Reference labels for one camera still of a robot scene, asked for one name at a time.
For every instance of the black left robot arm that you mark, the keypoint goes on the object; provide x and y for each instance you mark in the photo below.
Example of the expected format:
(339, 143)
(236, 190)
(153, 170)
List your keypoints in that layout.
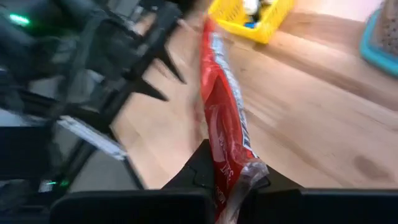
(18, 46)

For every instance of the yellow plastic basket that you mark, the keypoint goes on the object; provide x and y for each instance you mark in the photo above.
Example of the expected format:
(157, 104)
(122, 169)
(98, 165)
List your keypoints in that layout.
(270, 28)

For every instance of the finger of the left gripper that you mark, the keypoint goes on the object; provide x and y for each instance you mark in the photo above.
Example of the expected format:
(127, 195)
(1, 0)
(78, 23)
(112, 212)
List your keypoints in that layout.
(147, 89)
(169, 67)

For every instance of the red snack package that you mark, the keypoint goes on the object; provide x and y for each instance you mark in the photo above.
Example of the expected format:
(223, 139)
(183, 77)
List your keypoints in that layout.
(224, 124)

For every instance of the teal metal box grater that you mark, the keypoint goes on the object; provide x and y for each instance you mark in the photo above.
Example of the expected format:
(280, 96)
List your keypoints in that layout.
(379, 53)

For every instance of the small white-capped dropper bottle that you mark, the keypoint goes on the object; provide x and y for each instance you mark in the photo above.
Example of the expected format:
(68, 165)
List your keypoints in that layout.
(250, 6)

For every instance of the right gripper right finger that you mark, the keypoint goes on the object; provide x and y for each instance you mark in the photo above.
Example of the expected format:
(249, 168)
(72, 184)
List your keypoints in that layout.
(342, 208)

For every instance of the silver metal bracket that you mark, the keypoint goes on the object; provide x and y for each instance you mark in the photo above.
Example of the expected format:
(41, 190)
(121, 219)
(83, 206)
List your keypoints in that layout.
(93, 137)

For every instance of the blue-label dropper bottle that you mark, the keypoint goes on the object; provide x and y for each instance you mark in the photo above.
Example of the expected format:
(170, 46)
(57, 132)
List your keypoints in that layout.
(250, 25)

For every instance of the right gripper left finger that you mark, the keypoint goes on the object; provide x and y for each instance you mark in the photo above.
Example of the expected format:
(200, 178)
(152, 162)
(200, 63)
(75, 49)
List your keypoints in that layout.
(140, 208)

